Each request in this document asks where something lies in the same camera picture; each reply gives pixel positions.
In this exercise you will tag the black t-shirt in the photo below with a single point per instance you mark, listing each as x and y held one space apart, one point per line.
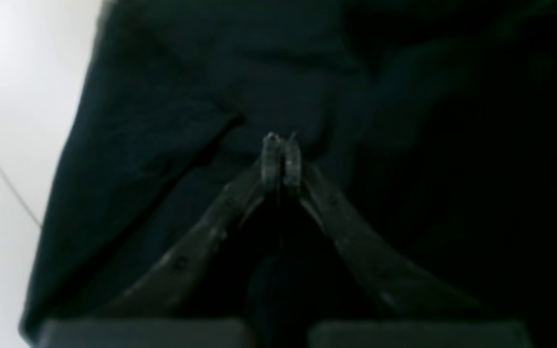
437 119

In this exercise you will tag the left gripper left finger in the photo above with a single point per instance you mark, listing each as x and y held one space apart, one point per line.
171 280

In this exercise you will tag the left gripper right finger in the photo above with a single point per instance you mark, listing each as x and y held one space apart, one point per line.
392 281

